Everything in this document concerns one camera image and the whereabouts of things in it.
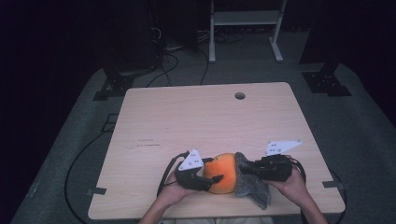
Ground person's left hand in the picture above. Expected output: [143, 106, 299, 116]
[158, 170, 201, 209]

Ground white metal stand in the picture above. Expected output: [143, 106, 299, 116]
[208, 0, 289, 64]

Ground long black floor cable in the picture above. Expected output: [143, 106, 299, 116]
[64, 130, 108, 224]

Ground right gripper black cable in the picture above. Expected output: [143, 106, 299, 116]
[287, 156, 308, 185]

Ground tangle of black cables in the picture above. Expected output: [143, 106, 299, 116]
[214, 30, 248, 45]

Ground orange plush toy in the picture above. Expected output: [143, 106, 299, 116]
[202, 152, 238, 195]

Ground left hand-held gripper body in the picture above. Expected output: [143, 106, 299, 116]
[174, 147, 217, 192]

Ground person's right hand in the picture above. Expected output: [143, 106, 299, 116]
[266, 167, 308, 209]

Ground black cable under table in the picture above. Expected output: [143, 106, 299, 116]
[329, 170, 348, 222]

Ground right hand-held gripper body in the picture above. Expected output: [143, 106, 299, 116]
[253, 139, 304, 183]

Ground black stand base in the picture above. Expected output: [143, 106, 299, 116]
[92, 68, 135, 102]
[300, 60, 353, 98]

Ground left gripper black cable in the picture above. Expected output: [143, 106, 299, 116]
[156, 150, 191, 198]

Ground grey tape strip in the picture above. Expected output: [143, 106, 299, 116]
[86, 186, 107, 196]
[321, 180, 346, 189]

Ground grey cloth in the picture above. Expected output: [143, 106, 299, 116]
[233, 151, 272, 211]

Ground black floor tape frame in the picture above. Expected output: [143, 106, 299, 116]
[100, 113, 120, 133]

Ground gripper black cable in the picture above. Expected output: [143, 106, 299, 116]
[287, 156, 308, 185]
[156, 150, 191, 198]

